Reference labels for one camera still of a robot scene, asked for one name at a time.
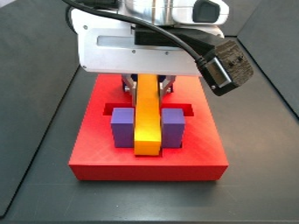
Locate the purple U block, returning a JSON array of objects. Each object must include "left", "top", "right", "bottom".
[{"left": 109, "top": 108, "right": 185, "bottom": 148}]

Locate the yellow rectangular bar block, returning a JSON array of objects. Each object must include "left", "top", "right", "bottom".
[{"left": 135, "top": 74, "right": 161, "bottom": 156}]

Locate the dark blue U block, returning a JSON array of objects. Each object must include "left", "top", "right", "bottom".
[{"left": 121, "top": 73, "right": 175, "bottom": 93}]

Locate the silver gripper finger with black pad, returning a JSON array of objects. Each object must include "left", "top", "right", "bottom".
[{"left": 121, "top": 73, "right": 137, "bottom": 105}]

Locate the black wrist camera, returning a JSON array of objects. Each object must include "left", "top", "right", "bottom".
[{"left": 196, "top": 40, "right": 253, "bottom": 96}]

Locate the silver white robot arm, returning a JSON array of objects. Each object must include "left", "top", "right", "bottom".
[{"left": 70, "top": 0, "right": 229, "bottom": 95}]

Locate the black camera cable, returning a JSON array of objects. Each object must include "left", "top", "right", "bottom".
[{"left": 60, "top": 0, "right": 213, "bottom": 68}]

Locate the silver gripper finger with screw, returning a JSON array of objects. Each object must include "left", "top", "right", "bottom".
[{"left": 157, "top": 75, "right": 176, "bottom": 98}]

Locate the red base board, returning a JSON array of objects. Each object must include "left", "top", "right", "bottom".
[{"left": 69, "top": 74, "right": 229, "bottom": 181}]

